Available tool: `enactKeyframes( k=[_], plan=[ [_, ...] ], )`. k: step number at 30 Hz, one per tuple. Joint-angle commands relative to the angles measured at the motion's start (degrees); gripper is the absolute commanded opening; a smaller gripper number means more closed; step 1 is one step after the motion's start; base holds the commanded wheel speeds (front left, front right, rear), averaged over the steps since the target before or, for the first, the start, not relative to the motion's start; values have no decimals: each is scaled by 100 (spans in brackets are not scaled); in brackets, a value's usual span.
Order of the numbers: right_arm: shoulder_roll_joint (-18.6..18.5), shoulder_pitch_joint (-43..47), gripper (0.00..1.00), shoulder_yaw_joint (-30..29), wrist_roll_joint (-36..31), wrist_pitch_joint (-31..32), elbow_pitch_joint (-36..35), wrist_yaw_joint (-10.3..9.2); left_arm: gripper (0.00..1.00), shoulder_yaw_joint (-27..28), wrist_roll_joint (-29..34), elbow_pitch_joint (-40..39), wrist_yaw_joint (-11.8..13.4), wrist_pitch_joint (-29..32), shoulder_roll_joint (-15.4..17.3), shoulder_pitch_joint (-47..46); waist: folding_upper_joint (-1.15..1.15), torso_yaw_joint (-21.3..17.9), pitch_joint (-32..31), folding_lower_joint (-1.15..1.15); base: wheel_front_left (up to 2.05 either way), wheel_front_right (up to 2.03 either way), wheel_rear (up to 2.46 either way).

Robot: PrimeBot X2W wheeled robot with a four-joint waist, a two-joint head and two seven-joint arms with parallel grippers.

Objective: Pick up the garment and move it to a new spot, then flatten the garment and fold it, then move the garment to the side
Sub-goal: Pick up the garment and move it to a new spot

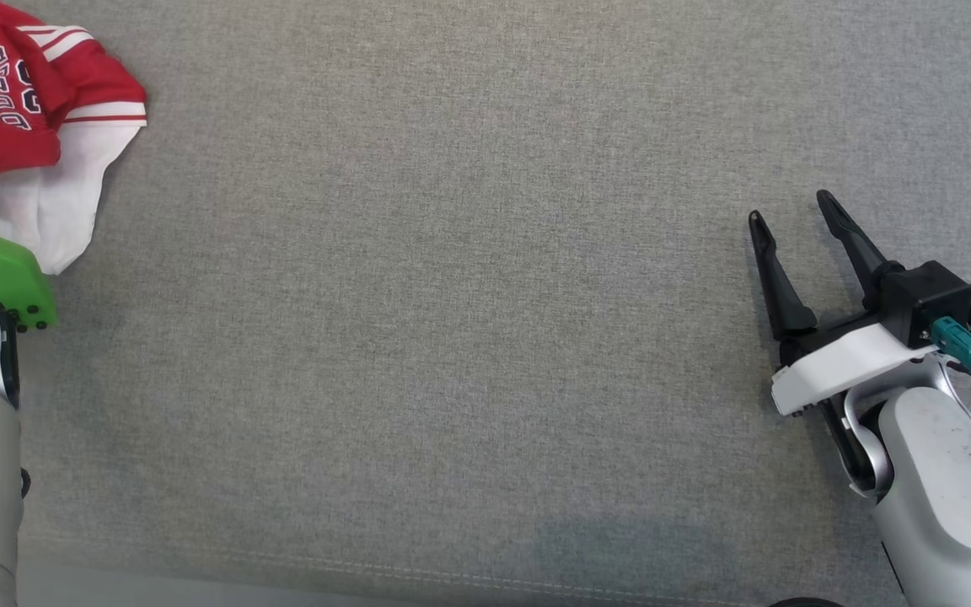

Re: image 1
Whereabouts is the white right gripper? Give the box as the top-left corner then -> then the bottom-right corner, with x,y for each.
748,190 -> 942,417

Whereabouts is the red white basketball jersey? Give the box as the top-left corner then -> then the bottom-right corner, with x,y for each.
0,0 -> 148,277

